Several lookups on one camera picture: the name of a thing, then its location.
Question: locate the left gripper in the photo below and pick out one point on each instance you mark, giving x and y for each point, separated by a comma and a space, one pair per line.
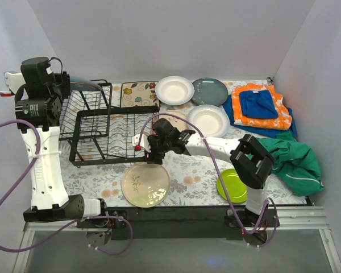
65, 84

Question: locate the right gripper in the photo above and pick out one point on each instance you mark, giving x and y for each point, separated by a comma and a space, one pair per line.
154, 155

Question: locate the large dark teal plate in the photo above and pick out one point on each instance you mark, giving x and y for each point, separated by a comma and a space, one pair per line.
82, 84

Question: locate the cream green plate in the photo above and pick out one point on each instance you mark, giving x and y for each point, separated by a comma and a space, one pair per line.
146, 185

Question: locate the black wire dish rack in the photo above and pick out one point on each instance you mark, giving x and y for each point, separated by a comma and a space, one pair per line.
96, 130

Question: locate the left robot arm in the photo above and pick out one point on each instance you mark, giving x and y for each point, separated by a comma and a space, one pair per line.
39, 95

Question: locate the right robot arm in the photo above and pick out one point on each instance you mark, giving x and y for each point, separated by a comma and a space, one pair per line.
252, 162

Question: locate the pink cream plate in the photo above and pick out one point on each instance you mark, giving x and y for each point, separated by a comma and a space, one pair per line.
175, 122

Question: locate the square floral plate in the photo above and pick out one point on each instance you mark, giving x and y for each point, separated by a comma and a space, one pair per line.
142, 93

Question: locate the white bowl plate rear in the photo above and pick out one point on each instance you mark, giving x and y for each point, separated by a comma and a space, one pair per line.
174, 90

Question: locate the white bowl plate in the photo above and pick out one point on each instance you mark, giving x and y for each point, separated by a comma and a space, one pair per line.
174, 90
211, 120

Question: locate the white bowl plate front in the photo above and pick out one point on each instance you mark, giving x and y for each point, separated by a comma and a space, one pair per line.
211, 120

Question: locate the small teal plate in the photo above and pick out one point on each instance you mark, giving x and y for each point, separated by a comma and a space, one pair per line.
209, 91

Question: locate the lime green plate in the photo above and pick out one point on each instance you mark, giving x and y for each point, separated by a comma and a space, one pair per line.
237, 191

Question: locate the dark blue cloth underneath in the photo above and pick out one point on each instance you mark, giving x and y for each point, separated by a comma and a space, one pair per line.
271, 133

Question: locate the blue folded cloth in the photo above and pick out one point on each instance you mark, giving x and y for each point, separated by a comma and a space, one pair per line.
257, 104

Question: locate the orange floral cloth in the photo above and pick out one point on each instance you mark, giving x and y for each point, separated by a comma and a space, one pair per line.
282, 122

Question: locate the green jacket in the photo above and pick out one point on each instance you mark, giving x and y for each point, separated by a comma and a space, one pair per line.
295, 163

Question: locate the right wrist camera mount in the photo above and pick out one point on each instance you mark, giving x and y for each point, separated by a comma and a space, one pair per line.
140, 142

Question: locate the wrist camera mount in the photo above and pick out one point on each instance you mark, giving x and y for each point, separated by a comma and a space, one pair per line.
140, 142
14, 80

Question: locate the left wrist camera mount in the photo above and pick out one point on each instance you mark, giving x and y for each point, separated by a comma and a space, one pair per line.
14, 80

